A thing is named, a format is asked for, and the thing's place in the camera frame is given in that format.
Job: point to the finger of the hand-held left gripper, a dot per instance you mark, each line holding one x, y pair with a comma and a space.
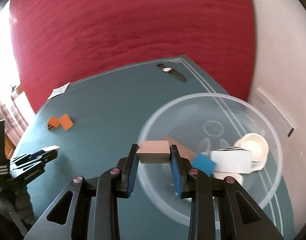
30, 172
39, 155

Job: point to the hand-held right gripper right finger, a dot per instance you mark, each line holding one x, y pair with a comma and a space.
175, 172

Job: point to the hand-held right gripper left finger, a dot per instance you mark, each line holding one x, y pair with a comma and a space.
133, 172

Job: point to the dark brown wooden block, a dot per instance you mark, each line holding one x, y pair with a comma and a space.
184, 152

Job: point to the light wooden block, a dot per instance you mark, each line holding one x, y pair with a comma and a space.
153, 152

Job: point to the blue square block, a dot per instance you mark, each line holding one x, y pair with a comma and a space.
204, 164

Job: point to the orange striped triangular block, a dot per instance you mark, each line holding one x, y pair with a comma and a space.
53, 123
67, 122

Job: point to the white rectangular block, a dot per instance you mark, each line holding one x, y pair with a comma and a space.
219, 173

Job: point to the white striped triangular block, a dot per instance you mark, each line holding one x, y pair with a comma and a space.
230, 161

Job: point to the white charger plug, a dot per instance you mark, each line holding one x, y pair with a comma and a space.
255, 145

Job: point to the clear plastic bowl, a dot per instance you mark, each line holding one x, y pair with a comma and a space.
265, 175

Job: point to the person's left hand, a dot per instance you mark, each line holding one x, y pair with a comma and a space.
10, 205

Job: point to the patterned curtain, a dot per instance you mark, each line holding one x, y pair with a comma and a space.
7, 115

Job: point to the white paper leaflet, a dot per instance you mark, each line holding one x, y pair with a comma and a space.
58, 91

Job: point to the black wristwatch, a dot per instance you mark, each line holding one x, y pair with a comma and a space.
178, 75

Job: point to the red quilted blanket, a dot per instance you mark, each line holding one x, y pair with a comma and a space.
118, 30

